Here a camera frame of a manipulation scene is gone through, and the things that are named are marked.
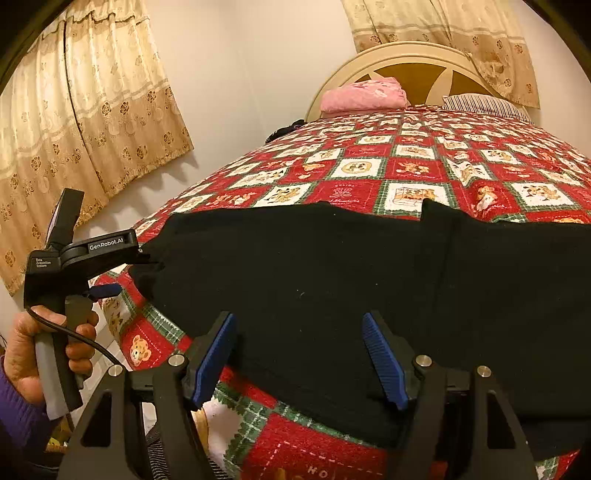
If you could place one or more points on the striped pillow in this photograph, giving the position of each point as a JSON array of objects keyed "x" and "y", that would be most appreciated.
[{"x": 485, "y": 104}]

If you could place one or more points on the black item beside bed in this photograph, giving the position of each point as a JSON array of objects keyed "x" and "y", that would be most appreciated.
[{"x": 283, "y": 131}]

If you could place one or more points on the black pants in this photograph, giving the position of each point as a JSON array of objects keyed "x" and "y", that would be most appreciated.
[{"x": 512, "y": 296}]

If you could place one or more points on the red patchwork teddy bedspread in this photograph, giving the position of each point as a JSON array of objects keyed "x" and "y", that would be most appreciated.
[{"x": 385, "y": 164}]

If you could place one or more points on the pink folded blanket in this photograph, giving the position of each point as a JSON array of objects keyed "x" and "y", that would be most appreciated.
[{"x": 370, "y": 95}]

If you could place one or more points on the cream wooden headboard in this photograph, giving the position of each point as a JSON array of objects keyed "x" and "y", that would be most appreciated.
[{"x": 427, "y": 72}]

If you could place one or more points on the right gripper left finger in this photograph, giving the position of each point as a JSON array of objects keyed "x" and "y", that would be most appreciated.
[{"x": 109, "y": 441}]

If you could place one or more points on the purple sleeve forearm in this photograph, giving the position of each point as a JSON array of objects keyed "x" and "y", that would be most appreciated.
[{"x": 27, "y": 426}]

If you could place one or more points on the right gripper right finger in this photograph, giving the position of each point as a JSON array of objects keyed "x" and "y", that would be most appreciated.
[{"x": 437, "y": 401}]

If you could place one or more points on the beige curtain on side wall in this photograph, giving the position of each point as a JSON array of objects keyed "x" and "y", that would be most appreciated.
[{"x": 88, "y": 107}]

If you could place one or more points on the beige curtain behind headboard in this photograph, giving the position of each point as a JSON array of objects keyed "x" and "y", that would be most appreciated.
[{"x": 487, "y": 32}]

